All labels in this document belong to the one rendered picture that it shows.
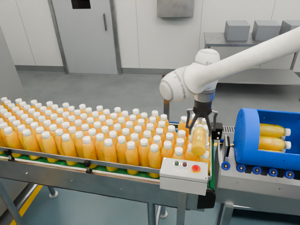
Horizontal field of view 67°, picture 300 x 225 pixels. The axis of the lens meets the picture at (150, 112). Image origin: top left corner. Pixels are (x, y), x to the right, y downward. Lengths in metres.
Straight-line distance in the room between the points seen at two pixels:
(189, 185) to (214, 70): 0.52
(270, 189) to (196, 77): 0.80
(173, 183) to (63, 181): 0.71
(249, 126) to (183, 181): 0.40
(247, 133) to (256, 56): 0.48
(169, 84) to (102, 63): 4.13
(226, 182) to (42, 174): 1.05
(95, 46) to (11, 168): 3.52
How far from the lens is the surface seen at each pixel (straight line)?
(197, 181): 1.01
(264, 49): 0.74
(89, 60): 4.94
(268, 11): 4.57
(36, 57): 5.55
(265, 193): 1.37
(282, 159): 1.21
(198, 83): 0.77
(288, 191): 1.39
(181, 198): 1.15
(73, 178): 1.42
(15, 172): 1.66
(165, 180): 1.03
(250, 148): 1.15
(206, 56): 0.90
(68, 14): 4.84
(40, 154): 1.44
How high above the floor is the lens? 1.83
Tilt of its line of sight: 32 degrees down
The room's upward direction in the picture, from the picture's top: 2 degrees counter-clockwise
